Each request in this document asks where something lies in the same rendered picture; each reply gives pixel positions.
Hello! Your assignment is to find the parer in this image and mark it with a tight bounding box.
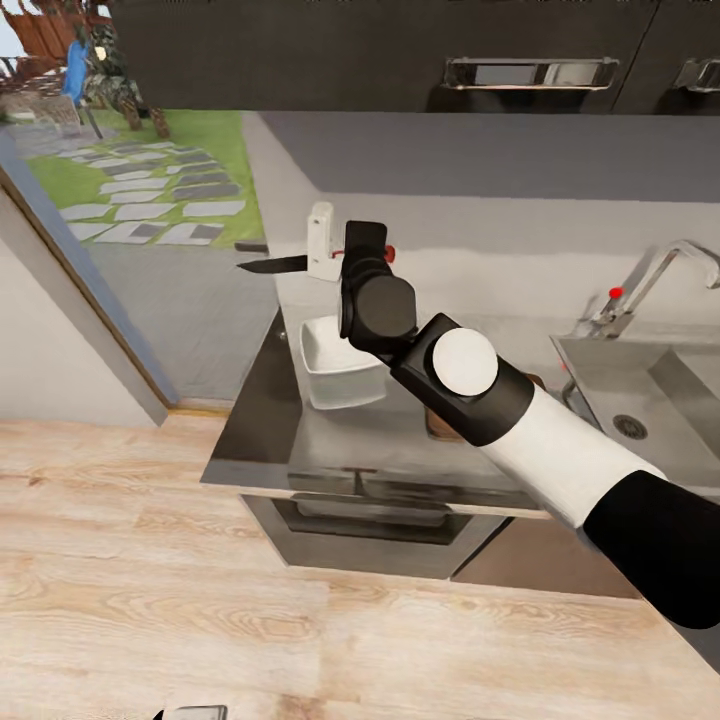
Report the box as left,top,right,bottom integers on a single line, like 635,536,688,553
239,245,396,274

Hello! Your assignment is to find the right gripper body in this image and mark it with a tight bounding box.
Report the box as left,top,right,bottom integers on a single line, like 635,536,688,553
341,219,389,278

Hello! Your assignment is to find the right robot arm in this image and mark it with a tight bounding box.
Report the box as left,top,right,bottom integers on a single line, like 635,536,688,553
307,201,720,676

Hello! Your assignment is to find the cutting board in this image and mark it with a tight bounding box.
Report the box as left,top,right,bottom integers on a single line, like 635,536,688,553
426,375,545,439

